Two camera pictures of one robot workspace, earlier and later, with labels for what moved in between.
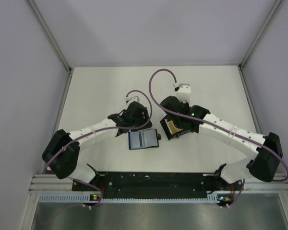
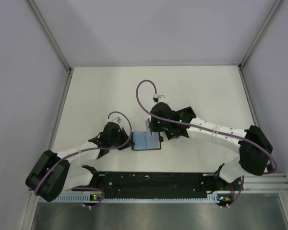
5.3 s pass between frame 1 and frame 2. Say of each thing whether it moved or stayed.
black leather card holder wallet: moved
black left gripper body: moved
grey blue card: stayed
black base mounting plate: stayed
